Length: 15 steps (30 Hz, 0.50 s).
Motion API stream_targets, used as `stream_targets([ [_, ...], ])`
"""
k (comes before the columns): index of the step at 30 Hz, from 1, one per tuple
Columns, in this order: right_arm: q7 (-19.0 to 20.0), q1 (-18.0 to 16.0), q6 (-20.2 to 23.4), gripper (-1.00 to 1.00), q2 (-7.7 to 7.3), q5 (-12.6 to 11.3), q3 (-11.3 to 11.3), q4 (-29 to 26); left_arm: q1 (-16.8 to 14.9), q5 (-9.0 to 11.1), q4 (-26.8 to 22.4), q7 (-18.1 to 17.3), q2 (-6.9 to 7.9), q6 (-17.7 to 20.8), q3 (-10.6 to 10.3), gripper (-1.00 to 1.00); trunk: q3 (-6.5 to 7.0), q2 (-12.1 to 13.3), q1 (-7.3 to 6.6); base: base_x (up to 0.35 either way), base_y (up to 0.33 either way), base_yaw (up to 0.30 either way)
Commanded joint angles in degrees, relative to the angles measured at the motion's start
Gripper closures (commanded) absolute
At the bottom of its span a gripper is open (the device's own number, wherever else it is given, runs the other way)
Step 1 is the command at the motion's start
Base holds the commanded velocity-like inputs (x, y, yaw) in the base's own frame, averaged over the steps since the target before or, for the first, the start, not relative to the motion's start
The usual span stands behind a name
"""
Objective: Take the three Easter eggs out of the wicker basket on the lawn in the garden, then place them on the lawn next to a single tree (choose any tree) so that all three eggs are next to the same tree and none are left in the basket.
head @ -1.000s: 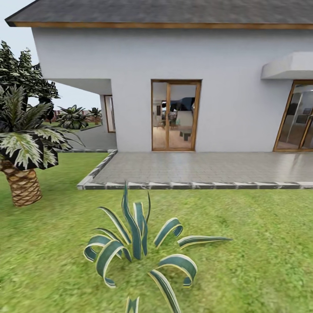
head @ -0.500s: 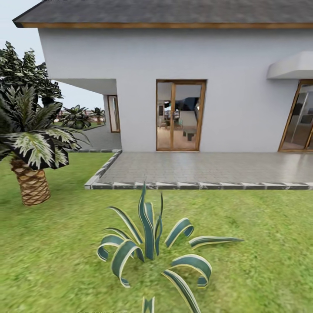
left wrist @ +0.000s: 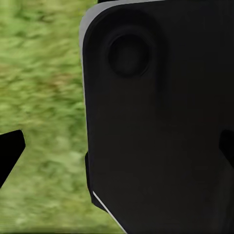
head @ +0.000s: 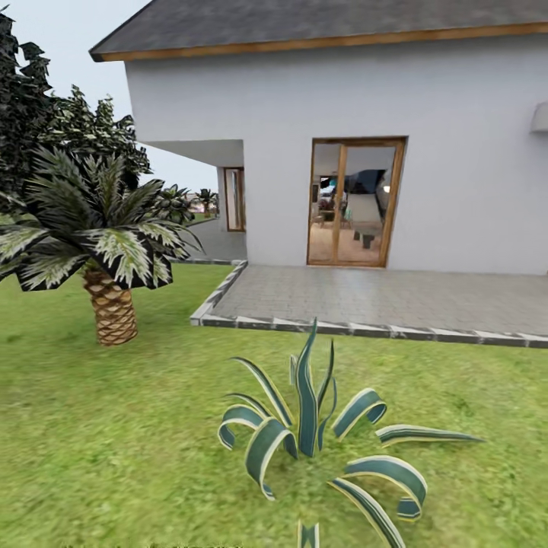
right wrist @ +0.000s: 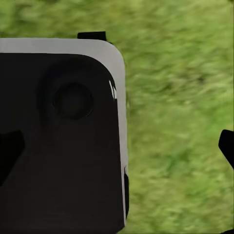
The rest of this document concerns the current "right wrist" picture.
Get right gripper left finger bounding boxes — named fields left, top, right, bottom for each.
left=0, top=130, right=25, bottom=188

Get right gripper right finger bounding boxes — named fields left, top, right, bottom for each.
left=218, top=130, right=234, bottom=169

